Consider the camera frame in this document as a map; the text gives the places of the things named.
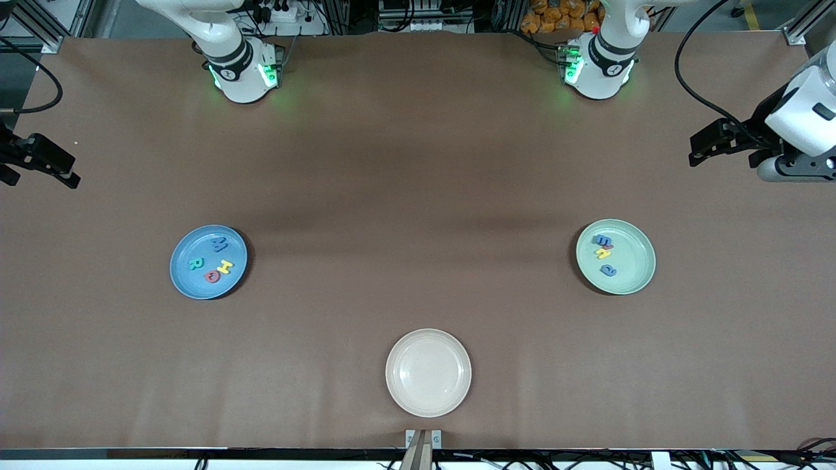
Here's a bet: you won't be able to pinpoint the green plate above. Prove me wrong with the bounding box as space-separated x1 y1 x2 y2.
575 219 656 296

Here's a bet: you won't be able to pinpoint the blue plate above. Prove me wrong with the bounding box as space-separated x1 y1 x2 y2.
169 225 249 300

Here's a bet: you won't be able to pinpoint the beige plate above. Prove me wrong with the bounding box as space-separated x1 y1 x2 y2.
385 328 472 418

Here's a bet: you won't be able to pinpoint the orange bagged items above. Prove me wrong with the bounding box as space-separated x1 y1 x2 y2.
521 0 605 35

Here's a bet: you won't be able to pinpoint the white power strip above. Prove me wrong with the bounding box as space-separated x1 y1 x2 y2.
251 0 308 24

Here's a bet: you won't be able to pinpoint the table cover mat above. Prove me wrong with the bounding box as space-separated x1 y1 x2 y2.
0 31 836 451

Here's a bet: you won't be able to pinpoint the grey metal rack device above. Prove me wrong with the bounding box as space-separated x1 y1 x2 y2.
378 0 476 33

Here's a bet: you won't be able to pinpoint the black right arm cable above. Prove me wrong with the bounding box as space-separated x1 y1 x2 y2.
0 36 65 116

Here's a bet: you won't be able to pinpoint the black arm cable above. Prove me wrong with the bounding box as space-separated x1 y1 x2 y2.
0 36 65 116
674 0 778 139

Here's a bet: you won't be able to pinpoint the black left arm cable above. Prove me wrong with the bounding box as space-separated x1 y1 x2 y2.
674 0 778 139

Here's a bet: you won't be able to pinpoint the aluminium frame post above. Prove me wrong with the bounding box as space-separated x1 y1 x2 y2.
7 0 66 54
786 0 836 46

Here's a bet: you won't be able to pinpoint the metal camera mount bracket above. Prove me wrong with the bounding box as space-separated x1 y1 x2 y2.
405 429 443 470

